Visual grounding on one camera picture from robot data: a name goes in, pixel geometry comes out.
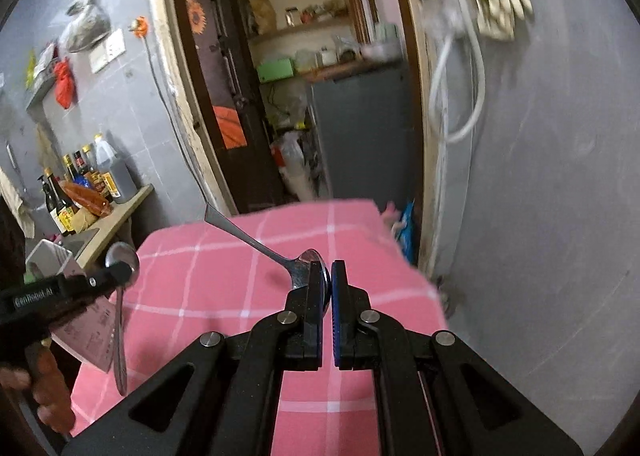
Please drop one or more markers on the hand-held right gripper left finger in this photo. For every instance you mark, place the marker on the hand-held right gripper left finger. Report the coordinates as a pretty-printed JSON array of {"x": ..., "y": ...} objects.
[{"x": 316, "y": 316}]

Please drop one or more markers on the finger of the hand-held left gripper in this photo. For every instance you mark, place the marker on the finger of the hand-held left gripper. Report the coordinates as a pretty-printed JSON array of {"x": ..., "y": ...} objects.
[{"x": 97, "y": 283}]

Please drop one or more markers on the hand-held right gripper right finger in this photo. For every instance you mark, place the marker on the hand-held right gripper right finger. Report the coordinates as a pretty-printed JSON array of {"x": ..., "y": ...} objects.
[{"x": 340, "y": 316}]

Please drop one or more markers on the white plastic mesh basket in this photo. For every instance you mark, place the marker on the white plastic mesh basket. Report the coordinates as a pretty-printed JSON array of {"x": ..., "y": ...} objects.
[{"x": 47, "y": 256}]

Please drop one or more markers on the steel spoon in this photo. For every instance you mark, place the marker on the steel spoon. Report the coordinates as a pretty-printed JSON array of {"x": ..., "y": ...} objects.
[
  {"x": 250, "y": 238},
  {"x": 120, "y": 336}
]

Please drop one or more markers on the person's left hand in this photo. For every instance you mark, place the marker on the person's left hand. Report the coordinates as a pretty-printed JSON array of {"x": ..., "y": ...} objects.
[{"x": 50, "y": 391}]

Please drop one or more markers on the beige kitchen counter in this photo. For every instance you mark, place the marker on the beige kitchen counter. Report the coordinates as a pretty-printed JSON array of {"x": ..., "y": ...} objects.
[{"x": 125, "y": 211}]

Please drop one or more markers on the row of sauce bottles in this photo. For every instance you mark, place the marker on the row of sauce bottles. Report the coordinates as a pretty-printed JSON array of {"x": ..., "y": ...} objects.
[{"x": 62, "y": 208}]

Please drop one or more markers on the orange red snack packet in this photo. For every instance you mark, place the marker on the orange red snack packet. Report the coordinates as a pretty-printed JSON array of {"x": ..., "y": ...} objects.
[{"x": 85, "y": 196}]

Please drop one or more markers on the pink checked tablecloth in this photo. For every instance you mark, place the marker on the pink checked tablecloth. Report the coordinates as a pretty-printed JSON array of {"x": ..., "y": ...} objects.
[{"x": 225, "y": 286}]

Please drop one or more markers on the blue plastic bag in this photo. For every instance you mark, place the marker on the blue plastic bag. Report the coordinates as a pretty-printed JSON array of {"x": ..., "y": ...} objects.
[{"x": 407, "y": 231}]

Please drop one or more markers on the large dark liquid jug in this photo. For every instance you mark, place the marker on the large dark liquid jug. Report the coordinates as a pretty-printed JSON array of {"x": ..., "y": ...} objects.
[{"x": 117, "y": 176}]

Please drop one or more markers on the clear plastic bags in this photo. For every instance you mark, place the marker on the clear plastic bags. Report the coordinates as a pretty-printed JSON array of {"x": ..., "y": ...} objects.
[{"x": 292, "y": 161}]

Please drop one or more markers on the grey refrigerator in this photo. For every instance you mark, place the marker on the grey refrigerator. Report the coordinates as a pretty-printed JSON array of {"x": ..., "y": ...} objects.
[{"x": 365, "y": 136}]

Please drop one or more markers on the red plastic bag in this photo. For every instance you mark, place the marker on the red plastic bag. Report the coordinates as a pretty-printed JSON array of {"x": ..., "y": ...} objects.
[{"x": 64, "y": 86}]

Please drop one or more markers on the dark wooden door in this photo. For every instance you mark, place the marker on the dark wooden door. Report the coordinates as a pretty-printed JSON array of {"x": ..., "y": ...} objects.
[{"x": 220, "y": 86}]

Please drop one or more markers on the green box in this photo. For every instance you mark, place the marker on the green box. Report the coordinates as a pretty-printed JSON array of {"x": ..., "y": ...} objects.
[{"x": 275, "y": 71}]

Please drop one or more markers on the grey plastic bag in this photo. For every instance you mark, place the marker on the grey plastic bag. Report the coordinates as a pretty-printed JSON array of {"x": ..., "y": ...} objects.
[{"x": 85, "y": 26}]

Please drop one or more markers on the sunflower sticker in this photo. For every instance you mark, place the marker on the sunflower sticker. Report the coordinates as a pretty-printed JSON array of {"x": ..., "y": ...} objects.
[{"x": 196, "y": 15}]

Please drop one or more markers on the white wall switch panel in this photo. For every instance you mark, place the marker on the white wall switch panel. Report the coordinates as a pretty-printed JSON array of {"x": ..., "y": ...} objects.
[{"x": 107, "y": 51}]

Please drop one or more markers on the wooden door frame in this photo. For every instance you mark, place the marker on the wooden door frame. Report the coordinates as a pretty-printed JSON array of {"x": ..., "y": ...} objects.
[{"x": 165, "y": 51}]

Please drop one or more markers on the orange wall plug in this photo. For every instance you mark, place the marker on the orange wall plug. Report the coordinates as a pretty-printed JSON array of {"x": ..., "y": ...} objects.
[{"x": 139, "y": 27}]

